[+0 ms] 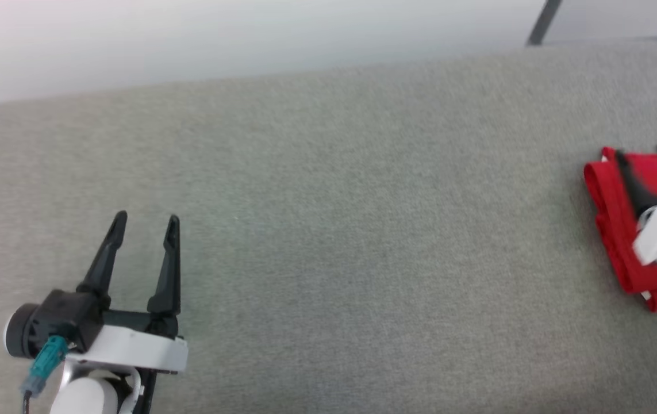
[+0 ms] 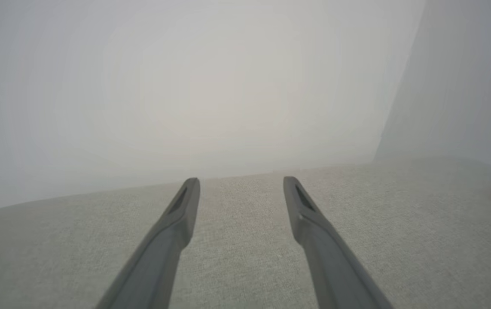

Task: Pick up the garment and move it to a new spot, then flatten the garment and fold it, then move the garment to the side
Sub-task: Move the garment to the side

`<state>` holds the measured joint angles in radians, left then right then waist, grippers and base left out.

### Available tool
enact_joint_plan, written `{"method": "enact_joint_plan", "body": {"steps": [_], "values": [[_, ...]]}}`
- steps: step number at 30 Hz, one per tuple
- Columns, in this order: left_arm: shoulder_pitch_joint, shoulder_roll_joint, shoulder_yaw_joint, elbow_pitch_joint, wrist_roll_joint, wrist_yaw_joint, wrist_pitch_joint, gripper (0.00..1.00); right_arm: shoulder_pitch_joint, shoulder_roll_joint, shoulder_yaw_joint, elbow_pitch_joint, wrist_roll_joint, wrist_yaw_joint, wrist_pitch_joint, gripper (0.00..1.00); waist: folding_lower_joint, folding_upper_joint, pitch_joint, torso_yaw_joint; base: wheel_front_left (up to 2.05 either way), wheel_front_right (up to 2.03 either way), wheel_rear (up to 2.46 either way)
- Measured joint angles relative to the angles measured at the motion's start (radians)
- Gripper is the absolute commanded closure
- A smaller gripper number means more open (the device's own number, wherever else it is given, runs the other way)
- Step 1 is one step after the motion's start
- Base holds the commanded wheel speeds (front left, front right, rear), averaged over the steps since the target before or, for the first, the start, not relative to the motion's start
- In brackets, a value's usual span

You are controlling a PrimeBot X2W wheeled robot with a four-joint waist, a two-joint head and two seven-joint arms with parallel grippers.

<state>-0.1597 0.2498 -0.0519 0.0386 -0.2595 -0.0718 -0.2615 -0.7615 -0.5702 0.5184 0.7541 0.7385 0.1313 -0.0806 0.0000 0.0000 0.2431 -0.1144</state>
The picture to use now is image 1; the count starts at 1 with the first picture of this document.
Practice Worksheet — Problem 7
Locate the teal left camera connector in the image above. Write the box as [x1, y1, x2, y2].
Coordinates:
[21, 335, 70, 397]

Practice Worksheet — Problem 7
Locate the dark grey slanted pole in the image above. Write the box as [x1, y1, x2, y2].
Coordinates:
[527, 0, 563, 47]

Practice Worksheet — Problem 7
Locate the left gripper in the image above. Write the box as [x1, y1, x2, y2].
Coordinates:
[64, 210, 189, 374]

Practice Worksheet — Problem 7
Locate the red and white garment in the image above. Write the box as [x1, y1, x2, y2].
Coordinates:
[584, 147, 657, 313]

